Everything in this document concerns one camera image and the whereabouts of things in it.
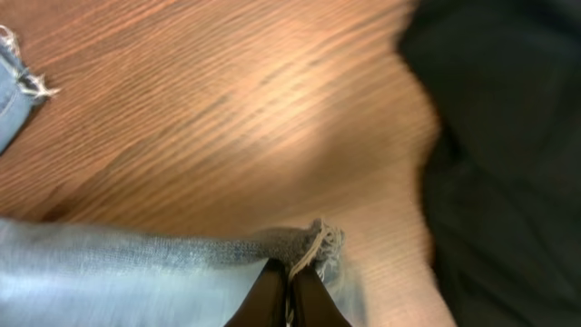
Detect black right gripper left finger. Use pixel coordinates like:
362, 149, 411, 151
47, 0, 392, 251
225, 259, 288, 327

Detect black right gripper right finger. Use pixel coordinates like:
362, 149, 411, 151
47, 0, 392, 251
290, 266, 350, 327

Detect light blue denim jeans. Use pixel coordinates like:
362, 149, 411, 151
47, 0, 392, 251
0, 25, 367, 327

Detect black garment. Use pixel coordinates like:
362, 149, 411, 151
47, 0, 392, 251
399, 0, 580, 327

